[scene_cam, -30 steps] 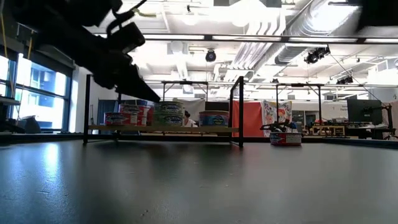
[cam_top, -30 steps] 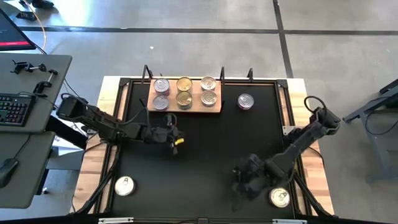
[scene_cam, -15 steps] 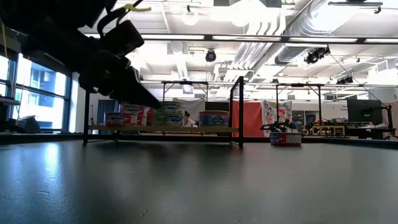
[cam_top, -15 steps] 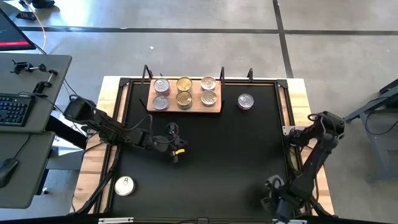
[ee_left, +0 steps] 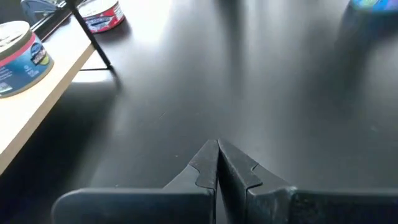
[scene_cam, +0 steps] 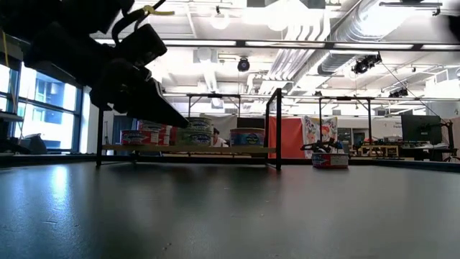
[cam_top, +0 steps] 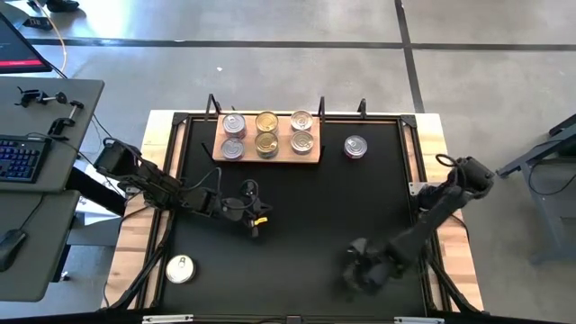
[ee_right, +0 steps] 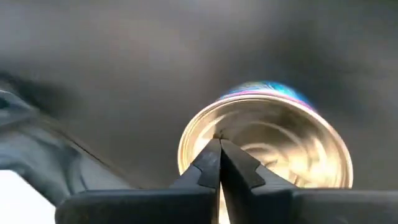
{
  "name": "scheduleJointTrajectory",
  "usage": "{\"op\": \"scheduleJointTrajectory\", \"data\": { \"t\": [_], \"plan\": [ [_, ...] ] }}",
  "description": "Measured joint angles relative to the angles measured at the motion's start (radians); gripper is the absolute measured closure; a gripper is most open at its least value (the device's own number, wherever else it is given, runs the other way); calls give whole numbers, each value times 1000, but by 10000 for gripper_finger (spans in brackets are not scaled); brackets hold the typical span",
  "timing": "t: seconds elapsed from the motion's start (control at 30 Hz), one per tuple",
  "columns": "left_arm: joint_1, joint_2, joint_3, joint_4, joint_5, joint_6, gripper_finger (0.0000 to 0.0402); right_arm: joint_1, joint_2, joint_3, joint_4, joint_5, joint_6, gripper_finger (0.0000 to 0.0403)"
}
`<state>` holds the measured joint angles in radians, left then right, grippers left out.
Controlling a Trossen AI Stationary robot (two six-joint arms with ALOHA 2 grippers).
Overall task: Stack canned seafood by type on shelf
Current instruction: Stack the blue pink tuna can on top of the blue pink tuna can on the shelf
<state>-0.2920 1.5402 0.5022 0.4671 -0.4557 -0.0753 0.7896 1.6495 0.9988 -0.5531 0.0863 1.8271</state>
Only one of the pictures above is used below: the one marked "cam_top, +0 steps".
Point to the dark blue-grey metal table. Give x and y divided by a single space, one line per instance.
553 216

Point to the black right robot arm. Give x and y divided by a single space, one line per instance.
432 220

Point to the green label can gold lid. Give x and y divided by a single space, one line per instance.
267 121
267 144

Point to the black aluminium rig frame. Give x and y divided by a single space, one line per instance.
342 116

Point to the black computer monitor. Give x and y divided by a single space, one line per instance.
18 49

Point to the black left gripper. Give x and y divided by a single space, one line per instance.
243 209

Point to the silver metal bracket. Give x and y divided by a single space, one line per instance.
166 319
418 320

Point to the black table mat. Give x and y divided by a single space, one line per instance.
279 279

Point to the black desk clamp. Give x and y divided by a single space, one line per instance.
67 121
29 96

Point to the blue label seafood can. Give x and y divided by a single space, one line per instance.
302 141
180 269
301 120

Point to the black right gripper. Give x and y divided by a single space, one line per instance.
375 272

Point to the black backlit keyboard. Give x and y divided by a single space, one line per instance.
22 159

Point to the grey desk with clamps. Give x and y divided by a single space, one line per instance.
27 117

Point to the red label can silver lid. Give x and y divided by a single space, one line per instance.
234 125
355 147
232 148

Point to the wooden shelf with black legs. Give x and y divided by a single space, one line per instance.
283 156

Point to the person's shoe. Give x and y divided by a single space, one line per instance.
63 4

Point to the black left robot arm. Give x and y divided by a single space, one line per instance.
157 184

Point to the black computer mouse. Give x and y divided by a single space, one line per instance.
10 247

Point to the grey desk with mouse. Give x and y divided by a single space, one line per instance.
40 270

